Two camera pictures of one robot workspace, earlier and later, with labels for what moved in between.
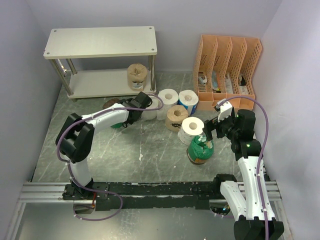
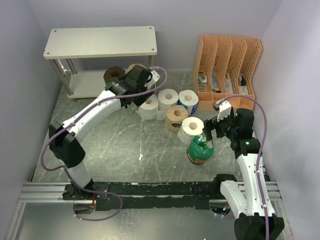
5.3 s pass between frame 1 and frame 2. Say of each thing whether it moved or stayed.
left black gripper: moved
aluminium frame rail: stayed
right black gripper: stayed
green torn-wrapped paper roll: stayed
